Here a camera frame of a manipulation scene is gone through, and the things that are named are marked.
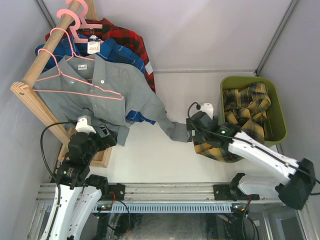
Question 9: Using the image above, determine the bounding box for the yellow plaid shirt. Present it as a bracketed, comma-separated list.
[193, 82, 271, 163]

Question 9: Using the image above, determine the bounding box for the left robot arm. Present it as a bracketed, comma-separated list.
[41, 126, 117, 240]

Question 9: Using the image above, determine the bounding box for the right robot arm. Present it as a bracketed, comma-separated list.
[186, 110, 317, 210]

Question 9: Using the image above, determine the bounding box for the blue plaid shirt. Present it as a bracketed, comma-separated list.
[43, 38, 156, 125]

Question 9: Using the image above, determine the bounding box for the red plaid shirt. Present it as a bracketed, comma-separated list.
[61, 18, 156, 92]

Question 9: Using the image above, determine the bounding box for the pink plastic hanger blue shirt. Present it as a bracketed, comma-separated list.
[56, 7, 103, 44]

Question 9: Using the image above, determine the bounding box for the pink plastic hanger red shirt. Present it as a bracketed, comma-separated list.
[56, 0, 103, 32]

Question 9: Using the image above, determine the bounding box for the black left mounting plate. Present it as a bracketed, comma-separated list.
[100, 183, 126, 201]

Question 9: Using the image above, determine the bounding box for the black mounting plate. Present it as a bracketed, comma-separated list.
[213, 184, 260, 201]
[100, 183, 126, 201]

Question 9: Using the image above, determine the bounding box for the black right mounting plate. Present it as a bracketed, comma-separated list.
[213, 184, 260, 201]

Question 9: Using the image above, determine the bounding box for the green plastic basket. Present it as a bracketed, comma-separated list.
[218, 75, 287, 147]

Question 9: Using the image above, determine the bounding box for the wooden clothes rack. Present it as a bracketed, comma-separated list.
[9, 0, 112, 169]

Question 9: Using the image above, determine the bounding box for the white paper price tag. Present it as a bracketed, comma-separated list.
[87, 35, 101, 55]

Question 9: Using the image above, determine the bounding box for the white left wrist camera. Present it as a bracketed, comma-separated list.
[75, 115, 97, 134]

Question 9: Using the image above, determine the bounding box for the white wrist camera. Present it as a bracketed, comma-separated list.
[200, 103, 214, 120]
[75, 115, 97, 134]

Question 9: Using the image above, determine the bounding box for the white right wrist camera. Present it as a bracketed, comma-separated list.
[200, 103, 214, 120]

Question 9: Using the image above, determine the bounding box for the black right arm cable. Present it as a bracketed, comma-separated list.
[187, 101, 320, 186]

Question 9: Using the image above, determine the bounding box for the black left camera cable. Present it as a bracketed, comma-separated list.
[40, 121, 78, 208]

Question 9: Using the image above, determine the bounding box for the grey slotted cable duct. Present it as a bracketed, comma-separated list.
[92, 201, 234, 214]

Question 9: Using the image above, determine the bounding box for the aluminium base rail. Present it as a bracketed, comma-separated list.
[37, 181, 309, 204]

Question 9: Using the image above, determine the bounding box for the pink wire hanger grey shirt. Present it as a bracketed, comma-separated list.
[49, 26, 103, 90]

